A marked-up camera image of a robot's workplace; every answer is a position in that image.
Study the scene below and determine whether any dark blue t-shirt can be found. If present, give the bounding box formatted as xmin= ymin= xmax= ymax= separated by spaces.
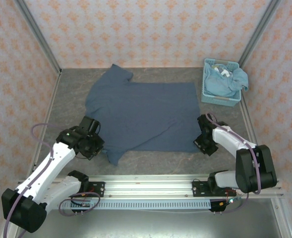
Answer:
xmin=84 ymin=63 xmax=201 ymax=167

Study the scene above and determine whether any light blue plastic basket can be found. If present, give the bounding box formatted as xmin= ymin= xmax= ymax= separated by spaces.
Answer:
xmin=201 ymin=58 xmax=242 ymax=108

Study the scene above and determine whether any light blue t-shirt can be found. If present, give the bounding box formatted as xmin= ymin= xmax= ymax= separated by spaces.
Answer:
xmin=204 ymin=64 xmax=249 ymax=98

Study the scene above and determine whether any pale t-shirt with white print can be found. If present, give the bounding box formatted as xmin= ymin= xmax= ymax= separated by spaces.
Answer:
xmin=211 ymin=63 xmax=234 ymax=78

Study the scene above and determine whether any grey metal sheet panel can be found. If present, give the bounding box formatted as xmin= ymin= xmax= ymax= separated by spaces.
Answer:
xmin=14 ymin=208 xmax=292 ymax=238

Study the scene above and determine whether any aluminium table edge rail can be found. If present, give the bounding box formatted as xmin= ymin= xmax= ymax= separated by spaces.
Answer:
xmin=239 ymin=99 xmax=271 ymax=179
xmin=27 ymin=71 xmax=62 ymax=179

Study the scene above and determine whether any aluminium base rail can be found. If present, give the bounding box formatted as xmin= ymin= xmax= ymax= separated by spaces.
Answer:
xmin=16 ymin=175 xmax=285 ymax=199

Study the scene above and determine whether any white slotted cable duct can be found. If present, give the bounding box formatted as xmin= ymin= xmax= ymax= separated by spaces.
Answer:
xmin=58 ymin=199 xmax=213 ymax=210

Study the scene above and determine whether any aluminium frame post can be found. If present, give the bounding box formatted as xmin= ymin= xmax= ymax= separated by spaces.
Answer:
xmin=238 ymin=0 xmax=282 ymax=69
xmin=13 ymin=0 xmax=62 ymax=75

